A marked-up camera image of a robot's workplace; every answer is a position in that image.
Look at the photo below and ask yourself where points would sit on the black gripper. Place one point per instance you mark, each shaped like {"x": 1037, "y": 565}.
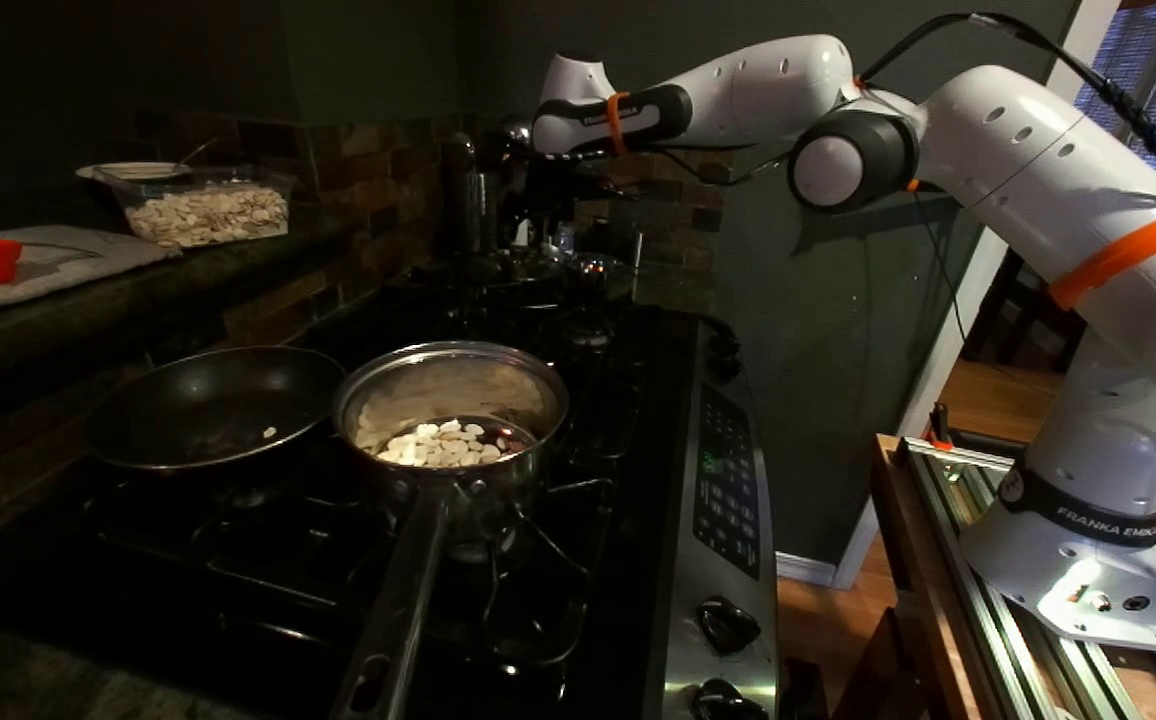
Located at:
{"x": 581, "y": 186}

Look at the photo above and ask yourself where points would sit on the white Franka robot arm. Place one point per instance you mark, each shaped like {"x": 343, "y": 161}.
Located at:
{"x": 1043, "y": 161}

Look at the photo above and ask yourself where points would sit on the black gas stove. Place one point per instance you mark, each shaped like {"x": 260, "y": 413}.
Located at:
{"x": 601, "y": 401}

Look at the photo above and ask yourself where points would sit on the black stove knob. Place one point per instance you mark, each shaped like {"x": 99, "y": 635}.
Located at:
{"x": 731, "y": 622}
{"x": 727, "y": 703}
{"x": 727, "y": 365}
{"x": 723, "y": 335}

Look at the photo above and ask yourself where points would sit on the stainless steel saucepan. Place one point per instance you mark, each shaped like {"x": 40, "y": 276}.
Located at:
{"x": 451, "y": 380}

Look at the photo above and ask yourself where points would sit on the white chopped food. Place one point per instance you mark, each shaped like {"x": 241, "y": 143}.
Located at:
{"x": 440, "y": 442}

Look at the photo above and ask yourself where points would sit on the glass container with white food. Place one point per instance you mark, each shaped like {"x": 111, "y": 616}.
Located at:
{"x": 210, "y": 212}

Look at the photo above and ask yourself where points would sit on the black frying pan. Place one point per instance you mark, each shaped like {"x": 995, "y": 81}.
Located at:
{"x": 200, "y": 404}

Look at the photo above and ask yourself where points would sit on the white plate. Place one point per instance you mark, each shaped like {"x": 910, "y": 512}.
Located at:
{"x": 139, "y": 170}

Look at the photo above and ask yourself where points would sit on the white tray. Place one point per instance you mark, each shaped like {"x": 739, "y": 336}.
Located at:
{"x": 81, "y": 261}

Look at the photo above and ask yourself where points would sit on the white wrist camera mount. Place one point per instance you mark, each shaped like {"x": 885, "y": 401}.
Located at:
{"x": 563, "y": 128}

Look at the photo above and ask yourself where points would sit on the white door frame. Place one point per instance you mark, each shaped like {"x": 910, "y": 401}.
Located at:
{"x": 921, "y": 384}

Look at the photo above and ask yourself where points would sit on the wooden robot mount with rails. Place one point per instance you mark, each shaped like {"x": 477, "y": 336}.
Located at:
{"x": 963, "y": 625}

